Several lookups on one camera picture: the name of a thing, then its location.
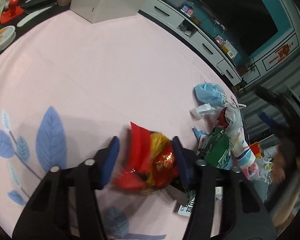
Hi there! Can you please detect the white red plastic bag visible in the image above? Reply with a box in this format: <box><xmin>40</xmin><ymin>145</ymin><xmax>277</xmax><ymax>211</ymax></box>
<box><xmin>190</xmin><ymin>102</ymin><xmax>246</xmax><ymax>134</ymax></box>

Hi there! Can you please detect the green white package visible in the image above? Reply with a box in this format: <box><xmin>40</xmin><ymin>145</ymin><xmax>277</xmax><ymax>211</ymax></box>
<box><xmin>196</xmin><ymin>126</ymin><xmax>232</xmax><ymax>169</ymax></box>

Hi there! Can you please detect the red yellow snack bag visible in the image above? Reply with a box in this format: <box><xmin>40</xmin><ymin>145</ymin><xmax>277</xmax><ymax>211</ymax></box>
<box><xmin>113</xmin><ymin>122</ymin><xmax>179</xmax><ymax>192</ymax></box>

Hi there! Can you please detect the red stamp toy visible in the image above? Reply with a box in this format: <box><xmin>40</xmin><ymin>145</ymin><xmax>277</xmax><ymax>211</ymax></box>
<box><xmin>0</xmin><ymin>0</ymin><xmax>24</xmax><ymax>24</ymax></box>

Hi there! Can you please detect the potted plant by cabinet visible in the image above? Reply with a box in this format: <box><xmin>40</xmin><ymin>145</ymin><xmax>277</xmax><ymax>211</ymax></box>
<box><xmin>236</xmin><ymin>57</ymin><xmax>256</xmax><ymax>76</ymax></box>

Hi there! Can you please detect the large black television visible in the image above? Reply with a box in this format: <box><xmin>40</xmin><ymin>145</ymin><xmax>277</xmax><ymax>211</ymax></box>
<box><xmin>200</xmin><ymin>0</ymin><xmax>278</xmax><ymax>55</ymax></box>

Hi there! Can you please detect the light blue quilted cloth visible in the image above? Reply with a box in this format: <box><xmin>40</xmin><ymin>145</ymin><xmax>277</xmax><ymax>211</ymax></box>
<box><xmin>194</xmin><ymin>83</ymin><xmax>226</xmax><ymax>107</ymax></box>

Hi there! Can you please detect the white blue striped wrapper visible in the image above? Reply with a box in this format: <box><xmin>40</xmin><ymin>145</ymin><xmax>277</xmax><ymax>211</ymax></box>
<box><xmin>231</xmin><ymin>127</ymin><xmax>256</xmax><ymax>169</ymax></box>

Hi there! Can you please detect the pink patterned tablecloth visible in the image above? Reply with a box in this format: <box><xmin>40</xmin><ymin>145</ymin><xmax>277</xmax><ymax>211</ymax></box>
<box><xmin>0</xmin><ymin>11</ymin><xmax>236</xmax><ymax>235</ymax></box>

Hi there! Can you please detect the red orange shopping bag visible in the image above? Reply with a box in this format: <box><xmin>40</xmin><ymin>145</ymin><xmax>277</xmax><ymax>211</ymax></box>
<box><xmin>249</xmin><ymin>142</ymin><xmax>263</xmax><ymax>159</ymax></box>

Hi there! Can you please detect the round white tin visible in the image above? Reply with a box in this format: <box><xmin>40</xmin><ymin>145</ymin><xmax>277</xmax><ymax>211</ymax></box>
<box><xmin>0</xmin><ymin>25</ymin><xmax>16</xmax><ymax>52</ymax></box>

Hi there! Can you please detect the white TV cabinet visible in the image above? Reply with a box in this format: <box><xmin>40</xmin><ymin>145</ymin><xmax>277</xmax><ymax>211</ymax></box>
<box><xmin>139</xmin><ymin>0</ymin><xmax>243</xmax><ymax>86</ymax></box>

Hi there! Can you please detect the white shoehorn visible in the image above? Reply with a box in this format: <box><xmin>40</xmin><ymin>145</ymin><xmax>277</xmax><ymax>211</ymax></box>
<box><xmin>17</xmin><ymin>5</ymin><xmax>53</xmax><ymax>28</ymax></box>

